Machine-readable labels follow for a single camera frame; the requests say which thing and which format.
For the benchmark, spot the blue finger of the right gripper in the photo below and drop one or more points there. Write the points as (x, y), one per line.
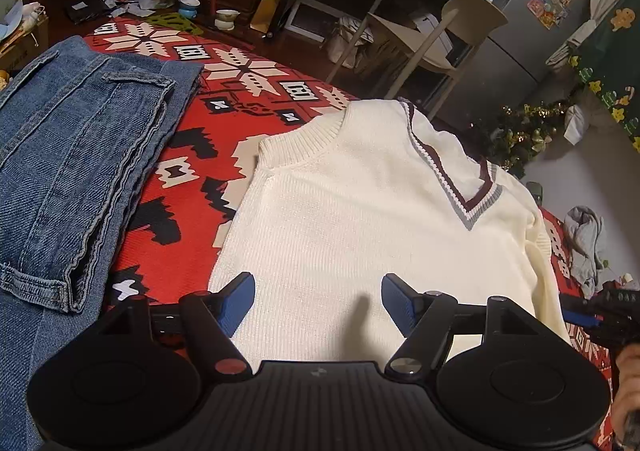
(586, 320)

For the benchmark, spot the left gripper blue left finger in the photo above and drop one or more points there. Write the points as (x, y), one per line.
(231, 304)

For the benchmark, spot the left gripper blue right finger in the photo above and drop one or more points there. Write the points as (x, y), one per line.
(403, 303)

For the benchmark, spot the white knit v-neck sweater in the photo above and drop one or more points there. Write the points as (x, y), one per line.
(354, 195)

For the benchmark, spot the person right hand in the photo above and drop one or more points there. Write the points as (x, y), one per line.
(627, 396)

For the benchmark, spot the grey crumpled garment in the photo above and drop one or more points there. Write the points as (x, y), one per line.
(585, 231)

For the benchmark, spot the red patterned christmas blanket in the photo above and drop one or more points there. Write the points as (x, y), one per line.
(189, 201)

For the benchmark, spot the small decorated christmas tree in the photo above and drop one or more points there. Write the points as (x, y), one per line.
(522, 133)

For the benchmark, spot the folded blue jeans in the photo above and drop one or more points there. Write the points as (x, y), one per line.
(80, 133)

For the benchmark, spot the beige plastic chair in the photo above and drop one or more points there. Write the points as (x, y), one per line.
(472, 21)

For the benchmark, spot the blue white ceramic bowl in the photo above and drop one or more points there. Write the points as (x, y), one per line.
(188, 8)

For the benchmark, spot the grey refrigerator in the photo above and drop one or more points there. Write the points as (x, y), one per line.
(511, 62)

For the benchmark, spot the green christmas wall banner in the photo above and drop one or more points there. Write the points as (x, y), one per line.
(607, 65)

